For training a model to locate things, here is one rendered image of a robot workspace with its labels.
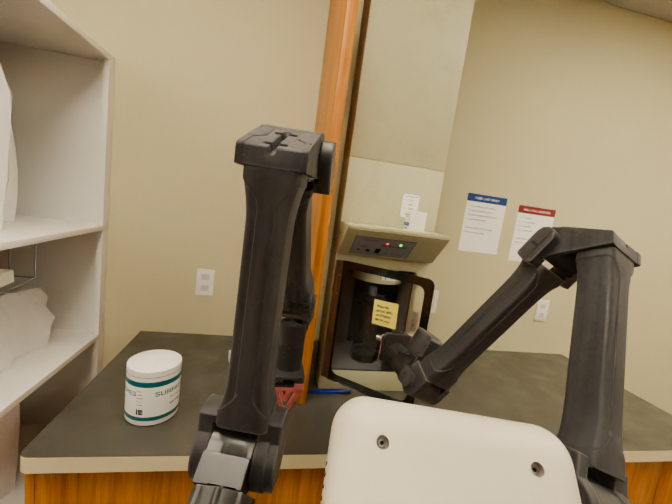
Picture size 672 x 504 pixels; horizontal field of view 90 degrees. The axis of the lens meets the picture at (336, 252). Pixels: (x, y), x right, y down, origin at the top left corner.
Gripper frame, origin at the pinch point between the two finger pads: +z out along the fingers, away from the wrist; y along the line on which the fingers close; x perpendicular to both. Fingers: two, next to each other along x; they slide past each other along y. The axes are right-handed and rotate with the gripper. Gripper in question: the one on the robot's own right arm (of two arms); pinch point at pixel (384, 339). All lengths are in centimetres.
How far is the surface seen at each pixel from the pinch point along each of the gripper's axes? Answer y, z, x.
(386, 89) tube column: 72, 17, 5
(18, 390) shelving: -28, 15, 100
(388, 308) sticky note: 7.8, 4.2, -1.3
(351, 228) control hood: 29.7, 6.1, 12.7
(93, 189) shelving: 29, 59, 103
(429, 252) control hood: 25.0, 11.0, -14.5
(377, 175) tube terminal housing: 46.6, 17.3, 4.2
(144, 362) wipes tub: -11, 2, 63
